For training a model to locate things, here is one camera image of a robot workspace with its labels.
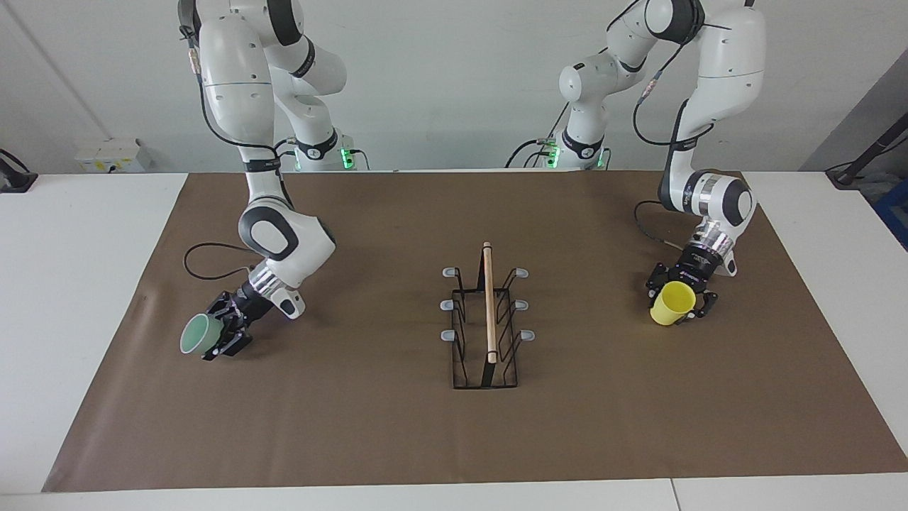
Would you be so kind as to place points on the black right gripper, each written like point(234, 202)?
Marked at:
point(248, 306)

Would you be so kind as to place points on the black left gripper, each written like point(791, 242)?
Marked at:
point(696, 268)

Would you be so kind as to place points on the yellow plastic cup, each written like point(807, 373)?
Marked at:
point(674, 301)

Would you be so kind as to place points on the pale green plastic cup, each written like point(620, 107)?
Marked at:
point(198, 333)

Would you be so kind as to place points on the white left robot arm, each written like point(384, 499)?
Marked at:
point(723, 64)

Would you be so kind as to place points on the brown paper table mat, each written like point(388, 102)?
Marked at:
point(355, 426)

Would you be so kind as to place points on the white electrical box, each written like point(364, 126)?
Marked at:
point(113, 156)

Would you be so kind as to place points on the blue crate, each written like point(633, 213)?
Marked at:
point(895, 213)

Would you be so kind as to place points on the black stand pole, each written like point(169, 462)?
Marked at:
point(869, 152)

